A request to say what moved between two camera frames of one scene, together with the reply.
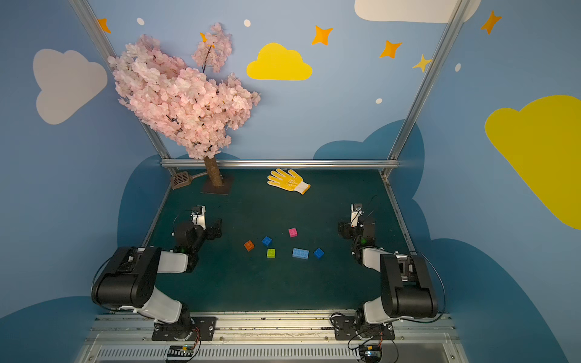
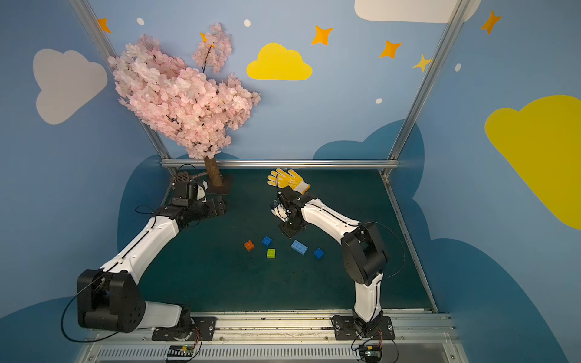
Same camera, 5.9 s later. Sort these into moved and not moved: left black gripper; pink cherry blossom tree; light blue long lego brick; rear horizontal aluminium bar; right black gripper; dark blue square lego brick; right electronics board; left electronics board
Moved: right black gripper; light blue long lego brick; left black gripper
Not moved: pink cherry blossom tree; rear horizontal aluminium bar; right electronics board; dark blue square lego brick; left electronics board
